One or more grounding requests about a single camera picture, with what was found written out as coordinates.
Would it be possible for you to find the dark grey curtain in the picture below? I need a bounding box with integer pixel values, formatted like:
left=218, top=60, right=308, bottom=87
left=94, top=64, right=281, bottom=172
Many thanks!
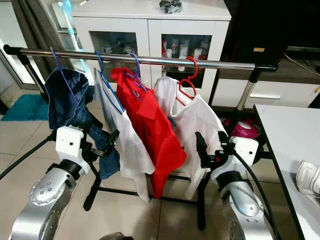
left=11, top=0, right=63, bottom=76

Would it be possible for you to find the pink clothes iron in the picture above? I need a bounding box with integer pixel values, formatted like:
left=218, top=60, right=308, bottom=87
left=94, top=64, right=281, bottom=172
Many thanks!
left=222, top=118, right=256, bottom=141

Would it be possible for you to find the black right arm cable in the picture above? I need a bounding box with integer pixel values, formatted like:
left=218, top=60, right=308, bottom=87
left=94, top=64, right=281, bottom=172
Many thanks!
left=230, top=149, right=281, bottom=240

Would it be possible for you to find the teal shaggy rug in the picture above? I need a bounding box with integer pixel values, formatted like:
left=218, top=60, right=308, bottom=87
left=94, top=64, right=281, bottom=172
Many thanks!
left=0, top=93, right=52, bottom=122

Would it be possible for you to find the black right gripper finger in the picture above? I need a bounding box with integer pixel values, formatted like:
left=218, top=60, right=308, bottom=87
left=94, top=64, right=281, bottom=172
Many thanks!
left=195, top=131, right=212, bottom=162
left=218, top=130, right=235, bottom=151

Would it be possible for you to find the small black object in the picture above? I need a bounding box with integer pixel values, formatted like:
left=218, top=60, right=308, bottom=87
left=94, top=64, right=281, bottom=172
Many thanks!
left=159, top=0, right=183, bottom=14

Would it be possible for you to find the white quilted item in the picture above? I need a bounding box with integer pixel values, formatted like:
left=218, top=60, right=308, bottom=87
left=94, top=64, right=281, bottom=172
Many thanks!
left=296, top=160, right=320, bottom=197

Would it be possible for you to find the white framed glass door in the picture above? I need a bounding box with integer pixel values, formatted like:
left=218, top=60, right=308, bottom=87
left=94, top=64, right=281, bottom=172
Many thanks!
left=0, top=0, right=37, bottom=86

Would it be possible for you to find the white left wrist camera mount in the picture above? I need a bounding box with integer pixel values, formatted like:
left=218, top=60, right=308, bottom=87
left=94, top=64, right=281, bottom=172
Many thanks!
left=56, top=125, right=92, bottom=162

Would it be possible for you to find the navy blue garment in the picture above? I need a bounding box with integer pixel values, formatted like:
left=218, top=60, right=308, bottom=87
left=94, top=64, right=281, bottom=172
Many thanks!
left=45, top=66, right=122, bottom=181

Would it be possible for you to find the white glass-door cabinet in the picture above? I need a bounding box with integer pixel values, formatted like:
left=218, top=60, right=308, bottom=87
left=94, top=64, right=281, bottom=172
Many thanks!
left=72, top=0, right=232, bottom=110

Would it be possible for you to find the chrome and black clothes rack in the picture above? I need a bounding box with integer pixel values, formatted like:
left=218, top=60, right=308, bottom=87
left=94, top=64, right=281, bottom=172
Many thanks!
left=3, top=44, right=279, bottom=232

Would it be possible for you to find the dark brown cabinet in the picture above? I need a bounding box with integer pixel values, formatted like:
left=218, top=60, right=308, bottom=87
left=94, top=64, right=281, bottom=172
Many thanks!
left=220, top=0, right=320, bottom=68

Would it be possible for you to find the purple plastic clothes hanger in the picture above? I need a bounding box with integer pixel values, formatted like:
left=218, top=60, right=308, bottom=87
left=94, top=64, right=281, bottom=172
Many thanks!
left=124, top=51, right=146, bottom=101
left=50, top=47, right=81, bottom=106

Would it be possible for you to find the white shirt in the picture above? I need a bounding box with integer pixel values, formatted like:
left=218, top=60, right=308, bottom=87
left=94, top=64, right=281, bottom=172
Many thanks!
left=93, top=69, right=157, bottom=204
left=153, top=76, right=229, bottom=202

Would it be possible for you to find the red plastic clothes hanger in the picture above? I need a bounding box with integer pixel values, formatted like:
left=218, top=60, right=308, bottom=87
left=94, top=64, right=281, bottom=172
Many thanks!
left=175, top=56, right=200, bottom=107

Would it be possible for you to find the white low drawer unit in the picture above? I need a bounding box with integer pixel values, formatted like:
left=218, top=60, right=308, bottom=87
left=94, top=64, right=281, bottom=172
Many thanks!
left=211, top=77, right=320, bottom=108

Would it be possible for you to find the blue plastic clothes hanger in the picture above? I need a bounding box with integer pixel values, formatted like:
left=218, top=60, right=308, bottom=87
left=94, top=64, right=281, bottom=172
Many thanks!
left=95, top=50, right=126, bottom=116

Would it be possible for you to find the red polo shirt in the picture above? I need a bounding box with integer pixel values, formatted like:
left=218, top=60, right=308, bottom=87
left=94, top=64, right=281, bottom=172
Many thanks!
left=110, top=66, right=187, bottom=200

